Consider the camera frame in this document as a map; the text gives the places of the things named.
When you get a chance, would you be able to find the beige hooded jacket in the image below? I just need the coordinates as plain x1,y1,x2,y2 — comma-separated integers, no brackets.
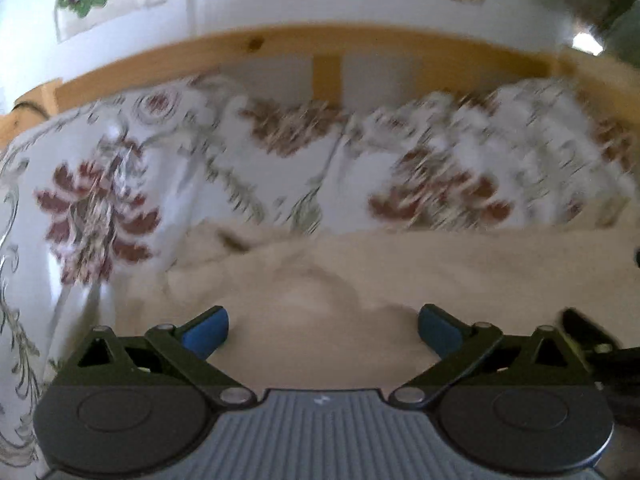
115,198,639,391

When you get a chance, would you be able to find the plastic bag of clothes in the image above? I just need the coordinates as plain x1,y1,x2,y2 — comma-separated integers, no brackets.
565,0,639,67

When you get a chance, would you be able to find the white floral bed quilt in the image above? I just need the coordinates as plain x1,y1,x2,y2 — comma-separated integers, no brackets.
1,76,639,479

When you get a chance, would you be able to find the wooden bed frame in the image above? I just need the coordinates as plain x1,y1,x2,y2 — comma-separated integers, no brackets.
1,23,639,145

